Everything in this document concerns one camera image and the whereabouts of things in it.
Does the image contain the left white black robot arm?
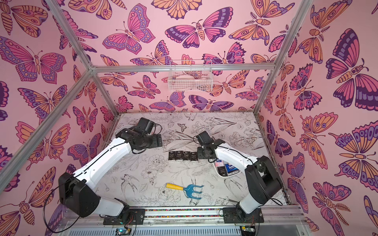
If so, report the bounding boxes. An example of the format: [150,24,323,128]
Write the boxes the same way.
[58,118,162,218]

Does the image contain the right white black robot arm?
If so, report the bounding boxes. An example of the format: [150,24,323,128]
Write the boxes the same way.
[195,131,283,216]

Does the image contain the pink white tissue pack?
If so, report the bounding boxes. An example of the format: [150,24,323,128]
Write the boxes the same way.
[215,159,224,167]

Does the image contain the blue tissue pack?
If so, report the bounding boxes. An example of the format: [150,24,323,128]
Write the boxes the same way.
[225,164,240,176]

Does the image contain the blue yellow toy rake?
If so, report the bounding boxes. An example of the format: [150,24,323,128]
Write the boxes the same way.
[165,183,204,200]

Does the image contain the green circuit board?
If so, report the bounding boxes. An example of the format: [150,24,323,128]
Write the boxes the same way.
[115,228,132,236]

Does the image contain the white wire wall basket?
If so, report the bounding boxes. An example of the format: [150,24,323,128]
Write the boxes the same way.
[166,60,214,92]

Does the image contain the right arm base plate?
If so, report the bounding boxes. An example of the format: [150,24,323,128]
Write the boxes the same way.
[221,207,264,224]

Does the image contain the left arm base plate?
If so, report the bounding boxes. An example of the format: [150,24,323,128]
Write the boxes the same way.
[103,208,146,225]

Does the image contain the aluminium mounting rail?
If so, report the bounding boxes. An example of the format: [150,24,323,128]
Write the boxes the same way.
[75,205,307,227]

